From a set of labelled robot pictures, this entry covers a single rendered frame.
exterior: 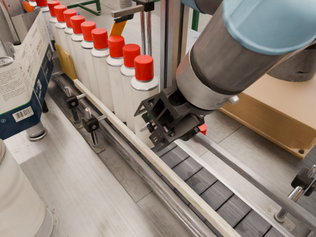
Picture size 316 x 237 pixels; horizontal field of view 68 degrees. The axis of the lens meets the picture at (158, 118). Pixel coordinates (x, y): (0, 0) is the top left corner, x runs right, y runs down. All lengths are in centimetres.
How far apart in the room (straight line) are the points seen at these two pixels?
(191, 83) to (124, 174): 34
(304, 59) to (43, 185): 68
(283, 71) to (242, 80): 49
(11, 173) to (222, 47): 28
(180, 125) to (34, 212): 24
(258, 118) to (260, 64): 44
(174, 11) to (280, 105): 33
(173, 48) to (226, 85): 33
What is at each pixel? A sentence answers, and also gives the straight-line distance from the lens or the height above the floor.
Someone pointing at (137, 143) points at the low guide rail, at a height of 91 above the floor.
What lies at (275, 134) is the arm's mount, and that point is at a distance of 65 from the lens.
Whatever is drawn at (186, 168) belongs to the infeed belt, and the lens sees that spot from 49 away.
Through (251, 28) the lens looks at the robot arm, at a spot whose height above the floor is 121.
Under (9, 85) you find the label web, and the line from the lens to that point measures 52.
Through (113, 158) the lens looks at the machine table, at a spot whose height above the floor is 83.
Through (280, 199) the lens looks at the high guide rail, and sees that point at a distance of 40.
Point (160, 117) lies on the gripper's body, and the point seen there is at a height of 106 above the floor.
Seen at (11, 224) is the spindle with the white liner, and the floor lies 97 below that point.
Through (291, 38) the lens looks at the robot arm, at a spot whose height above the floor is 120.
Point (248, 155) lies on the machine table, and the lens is 61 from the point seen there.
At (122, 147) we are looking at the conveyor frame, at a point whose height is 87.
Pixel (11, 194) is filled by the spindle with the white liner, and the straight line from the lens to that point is 35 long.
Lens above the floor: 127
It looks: 42 degrees down
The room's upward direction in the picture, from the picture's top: straight up
